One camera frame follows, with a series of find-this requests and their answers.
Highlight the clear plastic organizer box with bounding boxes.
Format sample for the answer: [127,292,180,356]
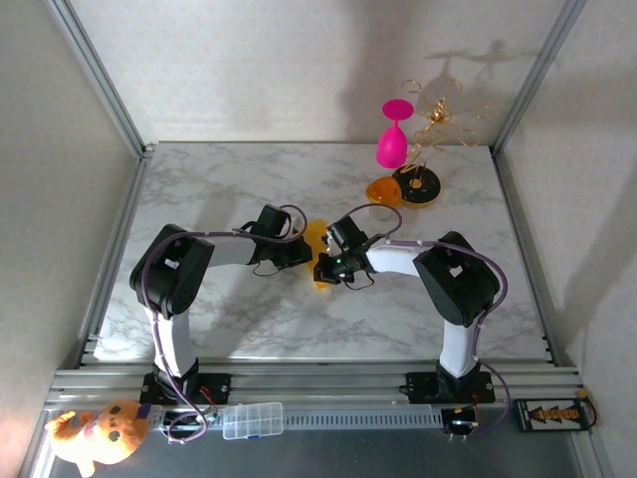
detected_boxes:
[222,401,285,441]

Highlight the orange plush toy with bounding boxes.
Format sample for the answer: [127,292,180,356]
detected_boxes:
[44,399,150,478]

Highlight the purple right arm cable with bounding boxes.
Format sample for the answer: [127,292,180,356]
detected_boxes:
[331,203,512,442]

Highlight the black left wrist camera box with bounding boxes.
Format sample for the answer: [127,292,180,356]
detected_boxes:
[254,203,296,238]

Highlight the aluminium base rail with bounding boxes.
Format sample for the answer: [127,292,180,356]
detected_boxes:
[49,365,583,408]

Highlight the black charger board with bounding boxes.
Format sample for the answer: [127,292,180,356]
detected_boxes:
[512,390,598,433]

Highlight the gold wire glass rack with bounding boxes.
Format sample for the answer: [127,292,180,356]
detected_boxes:
[390,78,495,209]

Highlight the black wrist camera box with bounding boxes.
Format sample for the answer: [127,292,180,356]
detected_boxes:
[254,203,296,238]
[326,216,367,251]

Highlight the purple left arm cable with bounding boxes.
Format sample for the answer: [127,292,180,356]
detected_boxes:
[140,203,308,445]

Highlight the grey slotted cable duct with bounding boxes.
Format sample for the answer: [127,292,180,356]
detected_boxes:
[148,403,447,430]

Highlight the aluminium frame post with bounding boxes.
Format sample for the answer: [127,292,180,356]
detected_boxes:
[490,0,589,156]
[45,0,155,158]

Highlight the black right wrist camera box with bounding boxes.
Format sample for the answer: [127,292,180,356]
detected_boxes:
[326,216,367,251]

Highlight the aluminium table edge rail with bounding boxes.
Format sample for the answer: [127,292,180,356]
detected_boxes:
[491,148,561,368]
[74,151,150,369]

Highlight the small black controller board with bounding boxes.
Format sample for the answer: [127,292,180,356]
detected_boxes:
[442,405,482,442]

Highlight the pink wine glass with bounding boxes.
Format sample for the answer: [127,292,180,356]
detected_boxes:
[375,98,415,169]

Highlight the orange wine glass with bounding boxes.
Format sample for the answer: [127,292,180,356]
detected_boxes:
[365,175,403,209]

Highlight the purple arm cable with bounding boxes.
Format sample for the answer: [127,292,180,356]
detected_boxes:
[140,203,308,445]
[331,203,512,442]

